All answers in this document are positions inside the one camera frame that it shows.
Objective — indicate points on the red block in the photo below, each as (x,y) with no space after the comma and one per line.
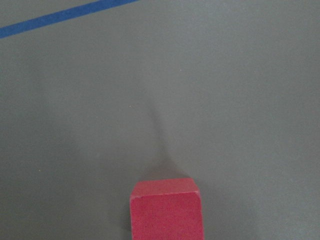
(167,209)

